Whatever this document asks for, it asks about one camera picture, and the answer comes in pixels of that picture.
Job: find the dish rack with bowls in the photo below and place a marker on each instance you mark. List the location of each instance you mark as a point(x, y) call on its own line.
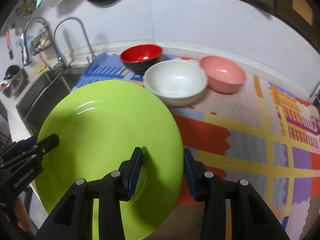
point(12, 80)

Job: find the yellow sponge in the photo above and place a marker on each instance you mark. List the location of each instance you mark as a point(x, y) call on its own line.
point(41, 69)

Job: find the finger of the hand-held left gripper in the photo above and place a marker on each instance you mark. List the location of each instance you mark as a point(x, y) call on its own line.
point(28, 143)
point(48, 142)

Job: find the green plate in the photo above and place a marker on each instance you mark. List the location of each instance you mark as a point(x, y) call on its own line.
point(105, 130)

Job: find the red and black bowl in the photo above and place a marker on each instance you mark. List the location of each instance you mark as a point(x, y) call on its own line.
point(141, 53)

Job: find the wall pipe valves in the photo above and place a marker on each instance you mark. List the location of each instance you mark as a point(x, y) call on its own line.
point(26, 7)

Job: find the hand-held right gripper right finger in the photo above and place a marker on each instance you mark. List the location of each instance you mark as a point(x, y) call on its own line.
point(191, 180)

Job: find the stainless steel sink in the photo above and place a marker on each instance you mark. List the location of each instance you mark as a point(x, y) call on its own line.
point(37, 97)

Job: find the tall chrome faucet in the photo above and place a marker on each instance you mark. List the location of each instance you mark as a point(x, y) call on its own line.
point(25, 47)

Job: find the red hanging utensils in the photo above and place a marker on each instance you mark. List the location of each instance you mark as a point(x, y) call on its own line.
point(9, 42)

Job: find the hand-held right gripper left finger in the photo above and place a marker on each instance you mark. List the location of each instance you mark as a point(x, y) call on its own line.
point(132, 175)

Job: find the white bowl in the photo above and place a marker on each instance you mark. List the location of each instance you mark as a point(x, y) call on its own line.
point(175, 82)

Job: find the colourful patterned mat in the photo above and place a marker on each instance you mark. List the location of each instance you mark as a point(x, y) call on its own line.
point(237, 140)

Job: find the thin gooseneck faucet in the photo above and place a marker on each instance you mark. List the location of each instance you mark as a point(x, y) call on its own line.
point(85, 37)

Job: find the pink bowl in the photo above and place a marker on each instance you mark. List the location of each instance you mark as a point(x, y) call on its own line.
point(222, 72)

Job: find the person's left hand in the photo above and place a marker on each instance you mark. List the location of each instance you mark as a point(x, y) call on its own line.
point(21, 213)

